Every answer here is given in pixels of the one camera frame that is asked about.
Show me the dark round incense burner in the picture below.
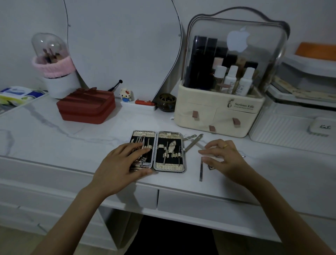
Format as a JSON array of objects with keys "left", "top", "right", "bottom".
[{"left": 156, "top": 93, "right": 177, "bottom": 113}]

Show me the white cat figurine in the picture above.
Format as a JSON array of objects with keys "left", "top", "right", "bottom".
[{"left": 119, "top": 87, "right": 134, "bottom": 102}]

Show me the orange cloth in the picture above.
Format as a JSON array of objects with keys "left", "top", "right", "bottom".
[{"left": 295, "top": 42, "right": 336, "bottom": 61}]

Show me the person's right hand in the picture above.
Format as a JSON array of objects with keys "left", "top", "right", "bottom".
[{"left": 197, "top": 139, "right": 257, "bottom": 186}]

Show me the small white case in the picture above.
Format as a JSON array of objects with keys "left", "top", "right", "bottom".
[{"left": 307, "top": 117, "right": 336, "bottom": 137}]

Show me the white brush holder clear dome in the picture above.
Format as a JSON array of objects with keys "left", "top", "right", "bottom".
[{"left": 31, "top": 33, "right": 80, "bottom": 99}]

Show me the cream cosmetic organizer clear lid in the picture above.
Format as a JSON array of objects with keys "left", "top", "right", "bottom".
[{"left": 174, "top": 6, "right": 290, "bottom": 138}]

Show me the clear bottle white cap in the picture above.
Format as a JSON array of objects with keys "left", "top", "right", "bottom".
[{"left": 213, "top": 66, "right": 227, "bottom": 91}]

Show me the bunch of makeup brushes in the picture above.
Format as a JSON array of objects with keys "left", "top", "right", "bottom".
[{"left": 43, "top": 47, "right": 62, "bottom": 64}]

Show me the person's right forearm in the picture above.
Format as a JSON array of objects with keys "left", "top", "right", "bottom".
[{"left": 237, "top": 168, "right": 336, "bottom": 255}]

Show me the white side cabinet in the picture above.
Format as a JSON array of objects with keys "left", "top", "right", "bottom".
[{"left": 0, "top": 156, "right": 119, "bottom": 250}]

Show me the black ball-tipped stick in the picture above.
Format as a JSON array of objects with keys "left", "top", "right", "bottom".
[{"left": 108, "top": 80, "right": 123, "bottom": 92}]

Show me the heart-shaped white mirror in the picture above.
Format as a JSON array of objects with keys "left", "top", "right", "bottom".
[{"left": 63, "top": 0, "right": 183, "bottom": 103}]

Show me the blue yellow tissue packet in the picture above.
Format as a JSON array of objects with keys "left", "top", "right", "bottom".
[{"left": 0, "top": 86, "right": 48, "bottom": 107}]

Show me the slim white lotion bottle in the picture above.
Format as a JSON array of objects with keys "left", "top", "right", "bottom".
[{"left": 223, "top": 66, "right": 239, "bottom": 95}]

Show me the white ribbed storage box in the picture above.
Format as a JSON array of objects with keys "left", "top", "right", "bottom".
[{"left": 249, "top": 102, "right": 336, "bottom": 157}]

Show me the small silver nail clipper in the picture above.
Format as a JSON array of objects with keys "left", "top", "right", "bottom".
[{"left": 130, "top": 157, "right": 152, "bottom": 171}]

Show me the white stacked tray organizer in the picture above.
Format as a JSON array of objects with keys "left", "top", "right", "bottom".
[{"left": 266, "top": 54, "right": 336, "bottom": 108}]

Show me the red jewelry box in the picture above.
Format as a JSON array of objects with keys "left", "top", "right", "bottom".
[{"left": 56, "top": 88, "right": 116, "bottom": 124}]

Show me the manicure set case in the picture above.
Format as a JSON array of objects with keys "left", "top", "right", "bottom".
[{"left": 129, "top": 130, "right": 187, "bottom": 174}]

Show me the person's left hand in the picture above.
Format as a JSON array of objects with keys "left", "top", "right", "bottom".
[{"left": 89, "top": 143, "right": 154, "bottom": 198}]

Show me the white mirror base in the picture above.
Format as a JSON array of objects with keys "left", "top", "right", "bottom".
[{"left": 120, "top": 98, "right": 157, "bottom": 111}]

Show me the pink knitted headband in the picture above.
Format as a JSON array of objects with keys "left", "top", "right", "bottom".
[{"left": 31, "top": 55, "right": 77, "bottom": 79}]

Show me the pink capped bottle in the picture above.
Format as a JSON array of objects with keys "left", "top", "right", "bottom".
[{"left": 211, "top": 57, "right": 224, "bottom": 71}]

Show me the wide white lotion bottle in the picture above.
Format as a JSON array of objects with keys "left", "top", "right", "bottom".
[{"left": 235, "top": 67, "right": 255, "bottom": 97}]

